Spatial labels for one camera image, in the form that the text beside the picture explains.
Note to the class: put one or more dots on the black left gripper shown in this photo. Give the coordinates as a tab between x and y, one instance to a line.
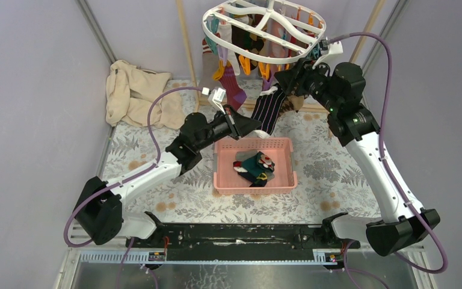
240	125

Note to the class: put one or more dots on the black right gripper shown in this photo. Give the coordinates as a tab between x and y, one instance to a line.
300	75

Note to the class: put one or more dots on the grey sock with stripes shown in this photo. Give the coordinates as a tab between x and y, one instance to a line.
244	155

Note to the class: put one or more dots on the black pinstriped sock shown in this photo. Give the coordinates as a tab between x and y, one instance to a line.
267	110

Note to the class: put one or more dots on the teal green sock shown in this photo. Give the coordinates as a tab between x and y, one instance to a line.
254	166

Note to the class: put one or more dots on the navy santa sock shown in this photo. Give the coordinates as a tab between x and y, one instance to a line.
256	179

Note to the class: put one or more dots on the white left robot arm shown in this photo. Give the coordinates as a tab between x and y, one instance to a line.
100	209

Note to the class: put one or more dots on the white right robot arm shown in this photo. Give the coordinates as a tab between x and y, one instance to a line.
404	220

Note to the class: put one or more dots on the white round clip hanger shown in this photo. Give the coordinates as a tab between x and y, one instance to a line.
301	23

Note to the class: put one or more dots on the wooden hanger stand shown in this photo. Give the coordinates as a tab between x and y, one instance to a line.
360	53

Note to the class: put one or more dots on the tan argyle sock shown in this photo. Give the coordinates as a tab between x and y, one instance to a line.
292	103

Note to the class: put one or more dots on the magenta sock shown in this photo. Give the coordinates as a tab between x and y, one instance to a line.
235	95

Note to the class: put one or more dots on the mustard yellow sock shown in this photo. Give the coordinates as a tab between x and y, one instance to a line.
220	71

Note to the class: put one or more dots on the pink plastic basket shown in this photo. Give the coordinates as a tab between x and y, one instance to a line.
226	179

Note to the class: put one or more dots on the beige long sock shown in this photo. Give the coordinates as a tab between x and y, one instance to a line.
209	67

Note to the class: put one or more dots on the cream crumpled cloth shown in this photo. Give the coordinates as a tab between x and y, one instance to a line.
130	93

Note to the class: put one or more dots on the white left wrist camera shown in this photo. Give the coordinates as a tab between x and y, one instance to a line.
215	97

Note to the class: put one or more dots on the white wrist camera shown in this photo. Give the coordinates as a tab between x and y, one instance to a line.
328	51
215	97

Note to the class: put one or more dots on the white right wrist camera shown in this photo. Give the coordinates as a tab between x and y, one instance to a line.
328	51

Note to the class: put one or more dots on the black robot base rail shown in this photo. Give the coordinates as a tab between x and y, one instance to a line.
279	243

